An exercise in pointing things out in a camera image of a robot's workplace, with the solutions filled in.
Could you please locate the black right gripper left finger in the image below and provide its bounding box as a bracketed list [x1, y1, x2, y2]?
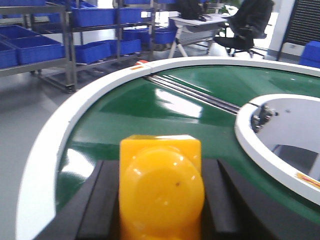
[36, 160, 120, 240]

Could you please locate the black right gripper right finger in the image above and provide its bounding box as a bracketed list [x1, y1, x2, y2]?
[201, 159, 320, 240]

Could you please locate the yellow toy block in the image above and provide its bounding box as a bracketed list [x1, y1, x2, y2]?
[119, 135, 205, 240]

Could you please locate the white outer table rim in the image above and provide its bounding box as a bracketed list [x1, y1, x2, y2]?
[15, 57, 320, 240]

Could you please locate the left steel roller bar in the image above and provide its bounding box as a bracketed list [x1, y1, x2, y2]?
[143, 74, 241, 116]

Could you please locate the black office chair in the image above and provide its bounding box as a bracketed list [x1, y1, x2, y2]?
[213, 0, 275, 58]

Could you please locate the steel rack with bins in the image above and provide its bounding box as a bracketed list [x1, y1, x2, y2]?
[0, 0, 172, 92]

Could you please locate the small blue crate stack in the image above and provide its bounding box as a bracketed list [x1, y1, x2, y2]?
[299, 41, 320, 68]

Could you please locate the white desk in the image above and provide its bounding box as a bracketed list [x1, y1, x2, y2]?
[168, 13, 228, 59]

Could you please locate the black jacket on chair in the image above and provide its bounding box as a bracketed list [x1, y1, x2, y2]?
[228, 0, 274, 39]

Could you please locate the black backpack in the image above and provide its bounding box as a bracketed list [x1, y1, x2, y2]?
[176, 0, 202, 20]

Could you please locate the white inner ring hub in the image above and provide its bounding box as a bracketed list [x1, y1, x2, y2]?
[234, 94, 320, 204]

